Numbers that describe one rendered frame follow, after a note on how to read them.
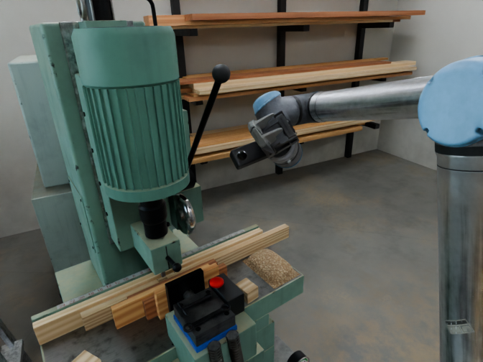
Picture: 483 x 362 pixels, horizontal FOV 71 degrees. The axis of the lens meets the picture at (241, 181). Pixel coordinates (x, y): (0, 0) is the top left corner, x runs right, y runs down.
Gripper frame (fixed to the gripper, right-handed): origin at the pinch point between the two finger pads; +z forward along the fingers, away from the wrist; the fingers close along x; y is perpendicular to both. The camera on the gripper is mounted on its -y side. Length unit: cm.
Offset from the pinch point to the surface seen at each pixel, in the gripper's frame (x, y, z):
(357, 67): -87, 87, -261
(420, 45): -90, 165, -318
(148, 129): -6.1, -14.5, 12.6
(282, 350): 50, -28, -39
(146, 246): 9.3, -32.7, -1.7
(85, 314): 16, -51, 1
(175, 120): -7.1, -10.8, 8.0
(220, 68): -10.6, 1.5, 8.2
